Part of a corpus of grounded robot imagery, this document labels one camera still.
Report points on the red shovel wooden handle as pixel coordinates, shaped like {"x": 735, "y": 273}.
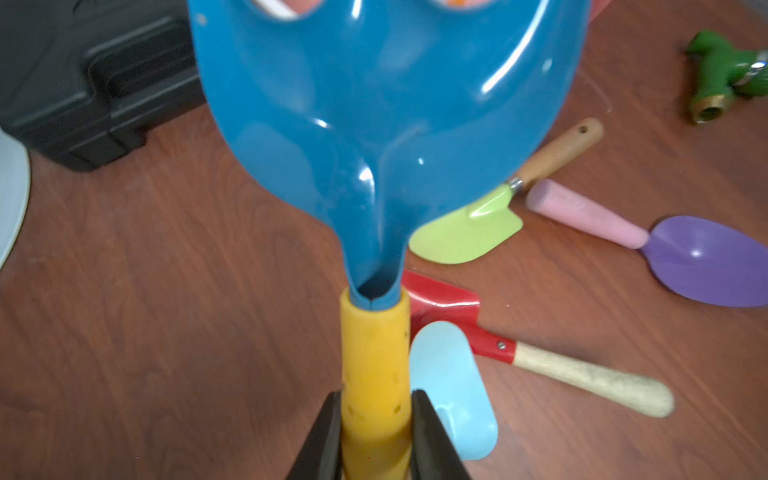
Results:
{"x": 434, "y": 301}

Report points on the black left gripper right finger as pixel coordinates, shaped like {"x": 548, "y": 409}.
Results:
{"x": 433, "y": 454}

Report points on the light blue trowel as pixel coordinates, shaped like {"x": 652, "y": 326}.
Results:
{"x": 443, "y": 365}

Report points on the green hose connector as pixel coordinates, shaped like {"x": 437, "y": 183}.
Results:
{"x": 724, "y": 73}

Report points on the pink plastic bucket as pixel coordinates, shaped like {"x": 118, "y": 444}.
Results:
{"x": 289, "y": 10}

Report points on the white cable spool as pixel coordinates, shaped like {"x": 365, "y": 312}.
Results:
{"x": 15, "y": 191}

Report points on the blue rake yellow handle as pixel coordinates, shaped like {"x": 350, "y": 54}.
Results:
{"x": 377, "y": 117}

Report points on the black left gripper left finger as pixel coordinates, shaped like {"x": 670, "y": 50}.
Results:
{"x": 320, "y": 455}

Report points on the green trowel wooden handle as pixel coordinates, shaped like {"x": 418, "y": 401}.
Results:
{"x": 475, "y": 229}

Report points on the purple trowel pink handle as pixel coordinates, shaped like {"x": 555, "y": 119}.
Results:
{"x": 696, "y": 258}

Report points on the black plastic tool case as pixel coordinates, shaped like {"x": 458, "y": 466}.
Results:
{"x": 82, "y": 82}

